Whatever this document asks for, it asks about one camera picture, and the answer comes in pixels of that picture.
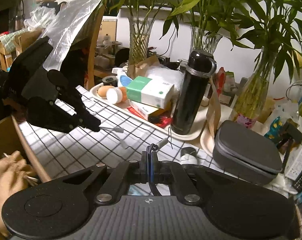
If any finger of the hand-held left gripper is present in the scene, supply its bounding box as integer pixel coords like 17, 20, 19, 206
57, 83, 101, 132
50, 104, 92, 134

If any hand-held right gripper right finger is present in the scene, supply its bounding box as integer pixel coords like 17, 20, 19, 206
150, 152, 239, 203

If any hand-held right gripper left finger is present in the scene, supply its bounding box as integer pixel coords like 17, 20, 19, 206
63, 152, 151, 203

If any grey cable with plugs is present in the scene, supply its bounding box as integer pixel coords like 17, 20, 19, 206
100, 126, 173, 196

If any brown cardboard box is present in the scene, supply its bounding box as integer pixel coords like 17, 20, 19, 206
0, 114, 52, 183

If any tan drawstring pouch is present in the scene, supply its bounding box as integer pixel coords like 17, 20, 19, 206
0, 151, 39, 238

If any open cardboard carton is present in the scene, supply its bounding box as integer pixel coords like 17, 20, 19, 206
14, 28, 46, 56

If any brown egg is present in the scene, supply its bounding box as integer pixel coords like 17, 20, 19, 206
97, 85, 115, 98

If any checkered tablecloth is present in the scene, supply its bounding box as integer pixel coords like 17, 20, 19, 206
17, 84, 291, 198

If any green checked cloth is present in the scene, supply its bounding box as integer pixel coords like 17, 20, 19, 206
0, 28, 29, 53

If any orange white jar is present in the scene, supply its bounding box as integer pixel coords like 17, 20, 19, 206
105, 86, 128, 105

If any black tape roll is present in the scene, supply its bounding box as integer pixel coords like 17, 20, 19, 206
102, 76, 119, 87

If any cream serving tray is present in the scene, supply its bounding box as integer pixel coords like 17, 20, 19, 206
89, 83, 204, 141

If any blue white packet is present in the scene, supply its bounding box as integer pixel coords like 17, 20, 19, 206
117, 69, 134, 88

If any clear plastic bag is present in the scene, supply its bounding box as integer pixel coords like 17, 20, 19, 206
24, 4, 57, 28

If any silver foil bag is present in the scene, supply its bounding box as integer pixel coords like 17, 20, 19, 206
42, 0, 103, 72

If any red white flat box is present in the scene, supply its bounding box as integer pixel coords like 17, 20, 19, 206
127, 103, 172, 123

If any wooden chair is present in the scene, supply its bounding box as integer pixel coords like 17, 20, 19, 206
87, 4, 114, 91

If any black round object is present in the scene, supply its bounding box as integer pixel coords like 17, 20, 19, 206
115, 47, 131, 68

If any green white tissue box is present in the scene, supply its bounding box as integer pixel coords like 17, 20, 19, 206
125, 76, 175, 110

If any black thermos bottle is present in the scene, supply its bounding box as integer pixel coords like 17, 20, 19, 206
170, 50, 218, 136

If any glass vase with bamboo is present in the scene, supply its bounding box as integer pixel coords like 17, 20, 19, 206
98, 0, 182, 68
166, 0, 242, 56
228, 0, 302, 128

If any white plastic bag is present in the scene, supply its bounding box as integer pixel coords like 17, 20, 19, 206
145, 64, 189, 86

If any grey zip case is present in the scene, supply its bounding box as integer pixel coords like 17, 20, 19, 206
212, 119, 284, 187

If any blue patterned bag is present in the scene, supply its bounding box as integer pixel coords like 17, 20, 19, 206
264, 116, 283, 141

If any black mini tripod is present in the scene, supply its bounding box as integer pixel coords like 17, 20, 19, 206
276, 118, 302, 156

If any white tall box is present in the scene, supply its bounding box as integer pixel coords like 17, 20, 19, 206
284, 122, 302, 181

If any beige bag strap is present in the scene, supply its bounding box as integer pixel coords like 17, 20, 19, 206
205, 77, 223, 141

